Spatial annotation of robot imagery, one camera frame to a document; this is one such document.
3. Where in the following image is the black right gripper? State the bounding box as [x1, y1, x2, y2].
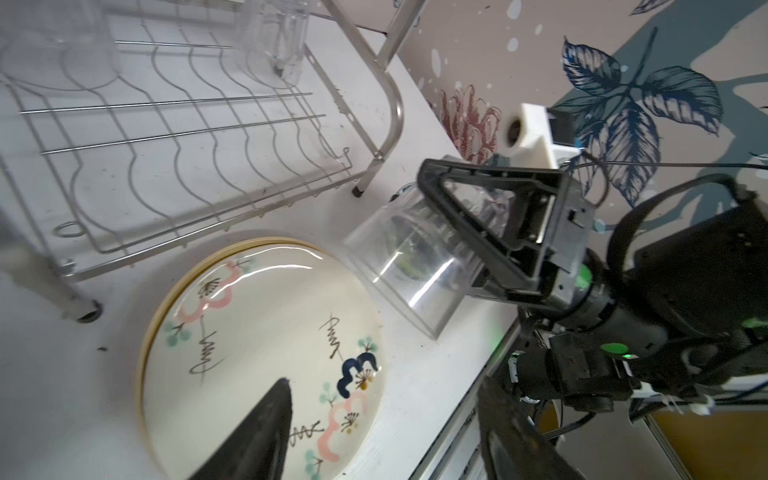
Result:
[417, 159, 595, 312]

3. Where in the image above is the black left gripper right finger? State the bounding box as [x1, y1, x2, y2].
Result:
[477, 378, 583, 480]

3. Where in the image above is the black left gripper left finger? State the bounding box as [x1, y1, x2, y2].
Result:
[191, 378, 293, 480]

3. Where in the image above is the white floral plate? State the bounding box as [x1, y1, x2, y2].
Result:
[143, 244, 387, 479]

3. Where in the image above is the clear drinking glass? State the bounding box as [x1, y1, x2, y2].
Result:
[345, 183, 483, 339]
[233, 0, 310, 89]
[1, 1, 121, 91]

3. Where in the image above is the yellow plate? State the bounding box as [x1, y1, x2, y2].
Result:
[132, 230, 330, 465]

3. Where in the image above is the silver two-tier dish rack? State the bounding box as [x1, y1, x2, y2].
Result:
[1, 1, 425, 323]

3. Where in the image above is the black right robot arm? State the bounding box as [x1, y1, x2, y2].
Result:
[417, 159, 767, 415]

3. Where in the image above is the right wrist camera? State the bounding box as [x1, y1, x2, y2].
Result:
[493, 103, 582, 170]

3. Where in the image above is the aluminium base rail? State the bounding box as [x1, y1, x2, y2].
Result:
[410, 320, 521, 479]

